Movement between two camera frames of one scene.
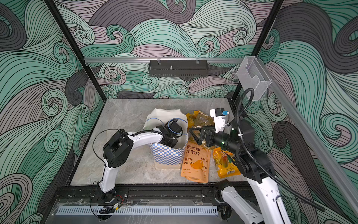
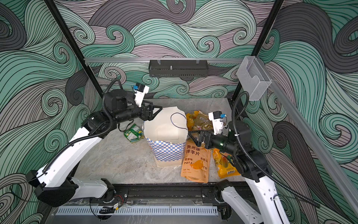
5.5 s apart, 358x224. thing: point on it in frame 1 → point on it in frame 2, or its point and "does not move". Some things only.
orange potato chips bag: x=196 y=162 does not move
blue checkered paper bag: x=164 y=157 does not move
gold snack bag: x=197 y=119 does not move
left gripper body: x=173 y=143 → x=144 y=116
